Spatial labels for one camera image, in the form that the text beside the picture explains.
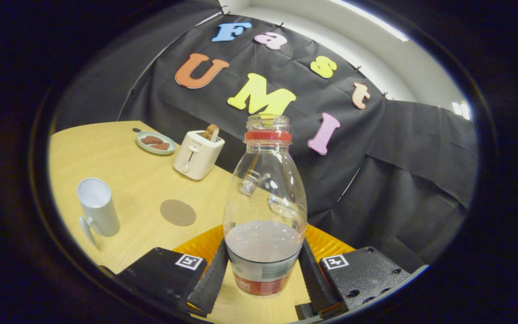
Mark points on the pale green plate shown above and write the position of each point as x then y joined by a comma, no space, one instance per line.
144,146

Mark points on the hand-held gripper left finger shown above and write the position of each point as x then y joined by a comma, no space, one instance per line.
209,283

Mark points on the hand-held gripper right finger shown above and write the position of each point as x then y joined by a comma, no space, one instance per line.
318,283

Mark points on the wooden table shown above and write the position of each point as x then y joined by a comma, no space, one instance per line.
119,171

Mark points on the round brown coaster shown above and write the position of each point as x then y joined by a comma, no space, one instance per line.
178,213

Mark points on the toasted bread slice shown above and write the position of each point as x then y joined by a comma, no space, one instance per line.
211,132

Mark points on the black backdrop cloth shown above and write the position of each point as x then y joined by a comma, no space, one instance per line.
376,180

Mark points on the white cup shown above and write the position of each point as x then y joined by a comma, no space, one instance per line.
100,211

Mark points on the long ceiling light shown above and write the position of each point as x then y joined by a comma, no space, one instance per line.
376,20

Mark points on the white toaster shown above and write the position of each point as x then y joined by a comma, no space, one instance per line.
196,157

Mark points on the clear plastic juice bottle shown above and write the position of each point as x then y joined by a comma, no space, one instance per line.
263,252

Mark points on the small ceiling light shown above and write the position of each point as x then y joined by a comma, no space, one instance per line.
461,110

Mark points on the brown meat slice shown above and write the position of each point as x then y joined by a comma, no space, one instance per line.
152,140
161,146

